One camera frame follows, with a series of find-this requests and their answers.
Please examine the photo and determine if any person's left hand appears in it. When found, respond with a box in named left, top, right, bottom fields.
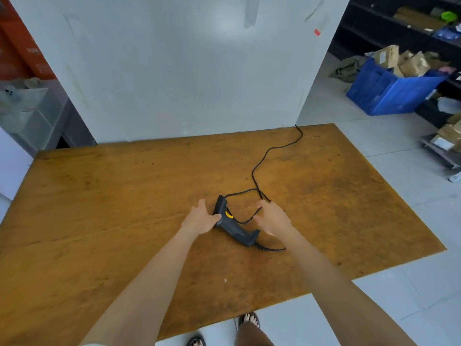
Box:
left=180, top=198, right=222, bottom=238

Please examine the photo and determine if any person's right hand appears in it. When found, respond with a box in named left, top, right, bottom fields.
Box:
left=253, top=199, right=294, bottom=237

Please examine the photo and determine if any black barcode scanner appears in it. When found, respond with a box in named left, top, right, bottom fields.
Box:
left=212, top=195, right=261, bottom=247

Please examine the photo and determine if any person's left forearm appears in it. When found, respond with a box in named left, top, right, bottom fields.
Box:
left=81, top=226, right=197, bottom=346

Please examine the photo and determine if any person's right forearm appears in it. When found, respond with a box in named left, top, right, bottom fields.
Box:
left=280, top=226, right=418, bottom=346

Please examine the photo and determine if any person's leg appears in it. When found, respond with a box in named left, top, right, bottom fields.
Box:
left=234, top=322, right=275, bottom=346

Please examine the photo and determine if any wooden table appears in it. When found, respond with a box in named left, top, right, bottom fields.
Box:
left=0, top=123, right=447, bottom=346

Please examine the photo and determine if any metal storage shelf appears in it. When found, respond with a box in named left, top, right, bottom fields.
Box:
left=0, top=77, right=97, bottom=157

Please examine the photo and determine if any olive green cloth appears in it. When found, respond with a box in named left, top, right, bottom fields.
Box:
left=328, top=55, right=368, bottom=83

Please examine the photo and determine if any blue plastic crate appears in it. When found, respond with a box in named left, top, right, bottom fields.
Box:
left=345, top=56, right=449, bottom=117

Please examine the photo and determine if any metal floor trolley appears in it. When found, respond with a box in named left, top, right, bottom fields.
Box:
left=419, top=134, right=461, bottom=183

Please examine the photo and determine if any stack of trolley cartons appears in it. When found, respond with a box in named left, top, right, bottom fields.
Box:
left=430, top=113, right=461, bottom=152

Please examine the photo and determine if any clear plastic storage bin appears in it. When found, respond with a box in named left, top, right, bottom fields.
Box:
left=0, top=79, right=70, bottom=152

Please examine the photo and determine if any labelled brown carton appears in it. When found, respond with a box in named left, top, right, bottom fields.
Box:
left=374, top=45, right=400, bottom=70

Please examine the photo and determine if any crumpled brown carton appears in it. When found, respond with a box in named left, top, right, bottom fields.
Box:
left=392, top=50, right=432, bottom=78

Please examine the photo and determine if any white plastic pouch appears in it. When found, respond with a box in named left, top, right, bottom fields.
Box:
left=437, top=96, right=461, bottom=115

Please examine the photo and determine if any black shelving rack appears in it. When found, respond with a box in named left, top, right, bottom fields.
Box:
left=329, top=0, right=461, bottom=128

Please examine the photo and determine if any plain brown carton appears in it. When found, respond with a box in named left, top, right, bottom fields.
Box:
left=393, top=6, right=447, bottom=31

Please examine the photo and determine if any orange paper bag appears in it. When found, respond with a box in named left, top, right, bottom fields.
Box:
left=0, top=0, right=57, bottom=82

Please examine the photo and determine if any black scanner cable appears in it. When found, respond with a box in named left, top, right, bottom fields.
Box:
left=225, top=124, right=304, bottom=253

